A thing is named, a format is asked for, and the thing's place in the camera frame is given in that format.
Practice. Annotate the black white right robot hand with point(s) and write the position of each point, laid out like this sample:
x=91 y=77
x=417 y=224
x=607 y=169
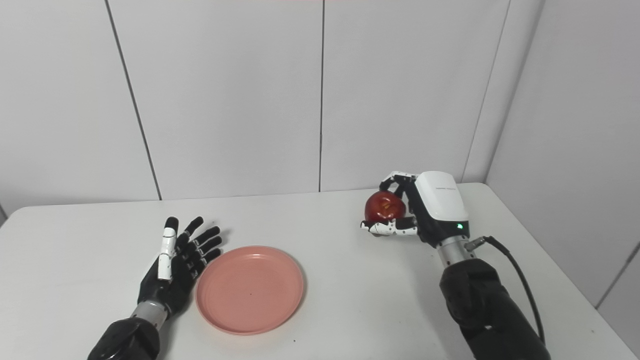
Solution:
x=440 y=205

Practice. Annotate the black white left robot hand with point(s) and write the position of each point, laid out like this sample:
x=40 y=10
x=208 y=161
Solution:
x=175 y=270

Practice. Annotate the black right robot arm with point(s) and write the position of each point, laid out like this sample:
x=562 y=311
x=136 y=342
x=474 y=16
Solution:
x=480 y=300

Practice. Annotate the red apple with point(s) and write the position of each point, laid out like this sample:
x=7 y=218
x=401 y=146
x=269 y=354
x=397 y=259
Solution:
x=384 y=206

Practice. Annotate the pink round plate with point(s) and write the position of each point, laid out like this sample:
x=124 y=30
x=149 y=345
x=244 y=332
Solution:
x=250 y=290

